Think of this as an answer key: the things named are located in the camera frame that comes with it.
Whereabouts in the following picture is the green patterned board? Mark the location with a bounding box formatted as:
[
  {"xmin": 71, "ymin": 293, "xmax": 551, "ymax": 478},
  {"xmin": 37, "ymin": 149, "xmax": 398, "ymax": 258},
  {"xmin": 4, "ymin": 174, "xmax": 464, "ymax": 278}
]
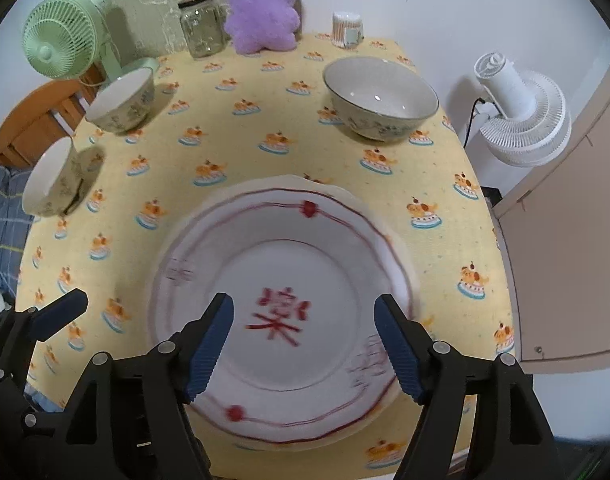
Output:
[{"xmin": 87, "ymin": 0, "xmax": 302, "ymax": 58}]

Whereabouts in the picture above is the red patterned scalloped plate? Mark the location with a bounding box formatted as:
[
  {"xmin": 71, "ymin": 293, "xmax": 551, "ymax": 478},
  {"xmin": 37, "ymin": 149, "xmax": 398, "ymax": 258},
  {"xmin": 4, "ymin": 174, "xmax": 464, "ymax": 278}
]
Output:
[{"xmin": 146, "ymin": 187, "xmax": 416, "ymax": 453}]

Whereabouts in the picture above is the green desk fan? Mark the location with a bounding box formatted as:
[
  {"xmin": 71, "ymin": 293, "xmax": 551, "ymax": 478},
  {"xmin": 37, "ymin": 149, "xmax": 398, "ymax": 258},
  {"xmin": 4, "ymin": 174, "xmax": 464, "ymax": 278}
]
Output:
[{"xmin": 24, "ymin": 0, "xmax": 160, "ymax": 83}]

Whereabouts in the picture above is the white floor fan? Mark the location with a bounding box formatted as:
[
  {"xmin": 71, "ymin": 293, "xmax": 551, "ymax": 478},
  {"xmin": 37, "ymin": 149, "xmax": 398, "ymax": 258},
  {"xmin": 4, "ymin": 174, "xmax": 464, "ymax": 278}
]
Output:
[{"xmin": 472, "ymin": 51, "xmax": 572, "ymax": 168}]

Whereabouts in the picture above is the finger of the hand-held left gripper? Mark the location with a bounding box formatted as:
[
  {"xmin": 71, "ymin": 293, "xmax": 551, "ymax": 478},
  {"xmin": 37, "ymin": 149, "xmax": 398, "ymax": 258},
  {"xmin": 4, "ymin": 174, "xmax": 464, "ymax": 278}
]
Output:
[{"xmin": 0, "ymin": 289, "xmax": 90, "ymax": 372}]

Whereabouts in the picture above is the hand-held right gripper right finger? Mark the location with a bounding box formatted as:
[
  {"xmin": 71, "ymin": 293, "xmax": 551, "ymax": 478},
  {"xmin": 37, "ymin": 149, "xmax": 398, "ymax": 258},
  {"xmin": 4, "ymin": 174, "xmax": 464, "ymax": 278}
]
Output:
[{"xmin": 374, "ymin": 294, "xmax": 556, "ymax": 480}]

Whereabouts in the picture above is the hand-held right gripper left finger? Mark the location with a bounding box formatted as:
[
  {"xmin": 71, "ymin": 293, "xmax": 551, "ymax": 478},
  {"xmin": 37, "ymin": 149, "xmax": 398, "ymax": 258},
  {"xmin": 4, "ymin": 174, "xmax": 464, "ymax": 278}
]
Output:
[{"xmin": 65, "ymin": 291, "xmax": 236, "ymax": 480}]

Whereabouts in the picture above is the black fan cable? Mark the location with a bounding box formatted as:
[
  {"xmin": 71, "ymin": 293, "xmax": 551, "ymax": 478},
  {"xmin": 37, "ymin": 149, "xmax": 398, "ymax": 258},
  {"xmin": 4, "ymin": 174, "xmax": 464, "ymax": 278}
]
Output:
[{"xmin": 462, "ymin": 97, "xmax": 486, "ymax": 148}]

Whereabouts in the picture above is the blue plaid cloth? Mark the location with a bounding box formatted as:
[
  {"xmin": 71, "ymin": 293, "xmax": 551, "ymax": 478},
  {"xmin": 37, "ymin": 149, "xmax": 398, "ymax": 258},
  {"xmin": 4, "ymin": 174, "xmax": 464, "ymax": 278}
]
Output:
[{"xmin": 0, "ymin": 162, "xmax": 36, "ymax": 301}]

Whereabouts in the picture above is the large floral ceramic bowl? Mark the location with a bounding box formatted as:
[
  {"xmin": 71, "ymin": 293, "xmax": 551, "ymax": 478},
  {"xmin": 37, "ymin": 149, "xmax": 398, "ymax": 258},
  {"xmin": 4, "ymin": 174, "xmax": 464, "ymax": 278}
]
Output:
[{"xmin": 322, "ymin": 56, "xmax": 440, "ymax": 142}]

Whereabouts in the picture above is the glass jar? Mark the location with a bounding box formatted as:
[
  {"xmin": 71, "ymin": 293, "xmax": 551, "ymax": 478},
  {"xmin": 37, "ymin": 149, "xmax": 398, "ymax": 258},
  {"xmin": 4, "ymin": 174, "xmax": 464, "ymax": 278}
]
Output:
[{"xmin": 178, "ymin": 0, "xmax": 224, "ymax": 59}]

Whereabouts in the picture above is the small floral ceramic bowl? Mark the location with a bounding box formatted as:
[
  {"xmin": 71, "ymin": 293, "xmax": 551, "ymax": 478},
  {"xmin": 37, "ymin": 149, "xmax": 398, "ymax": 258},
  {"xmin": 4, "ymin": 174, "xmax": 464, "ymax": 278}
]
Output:
[
  {"xmin": 21, "ymin": 136, "xmax": 93, "ymax": 218},
  {"xmin": 85, "ymin": 67, "xmax": 156, "ymax": 135}
]

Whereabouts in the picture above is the wooden chair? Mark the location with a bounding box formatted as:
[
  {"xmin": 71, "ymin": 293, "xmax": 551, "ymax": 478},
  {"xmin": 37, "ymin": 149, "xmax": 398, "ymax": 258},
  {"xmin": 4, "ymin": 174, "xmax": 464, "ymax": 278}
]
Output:
[{"xmin": 0, "ymin": 79, "xmax": 103, "ymax": 168}]

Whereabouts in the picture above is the toothpick holder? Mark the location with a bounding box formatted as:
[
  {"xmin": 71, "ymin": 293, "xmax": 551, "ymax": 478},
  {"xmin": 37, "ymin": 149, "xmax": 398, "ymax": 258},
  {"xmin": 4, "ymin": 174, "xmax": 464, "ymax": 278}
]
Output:
[{"xmin": 332, "ymin": 10, "xmax": 364, "ymax": 49}]

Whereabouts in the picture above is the yellow printed tablecloth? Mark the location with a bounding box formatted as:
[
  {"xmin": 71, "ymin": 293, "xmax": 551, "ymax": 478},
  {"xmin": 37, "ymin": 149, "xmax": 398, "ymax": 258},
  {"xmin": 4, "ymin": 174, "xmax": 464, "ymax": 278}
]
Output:
[{"xmin": 12, "ymin": 32, "xmax": 516, "ymax": 478}]

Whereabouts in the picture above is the beige door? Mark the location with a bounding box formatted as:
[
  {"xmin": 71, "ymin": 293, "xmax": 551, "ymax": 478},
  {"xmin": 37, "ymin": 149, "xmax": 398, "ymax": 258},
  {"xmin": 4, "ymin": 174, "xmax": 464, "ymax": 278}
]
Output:
[{"xmin": 492, "ymin": 50, "xmax": 610, "ymax": 376}]

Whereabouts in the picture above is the purple plush toy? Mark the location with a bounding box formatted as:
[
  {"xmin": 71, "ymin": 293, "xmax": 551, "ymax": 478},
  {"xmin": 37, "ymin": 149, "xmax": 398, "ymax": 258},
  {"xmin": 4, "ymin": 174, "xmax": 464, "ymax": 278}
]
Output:
[{"xmin": 224, "ymin": 0, "xmax": 302, "ymax": 54}]

